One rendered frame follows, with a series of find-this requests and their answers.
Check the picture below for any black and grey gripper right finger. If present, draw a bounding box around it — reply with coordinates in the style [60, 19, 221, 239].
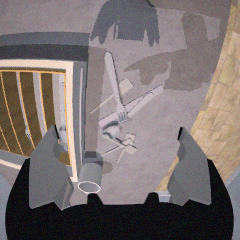
[167, 127, 234, 240]

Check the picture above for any white mug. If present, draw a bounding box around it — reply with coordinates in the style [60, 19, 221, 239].
[78, 163, 102, 194]

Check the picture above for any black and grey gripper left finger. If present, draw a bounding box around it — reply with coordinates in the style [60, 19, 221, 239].
[5, 125, 74, 240]

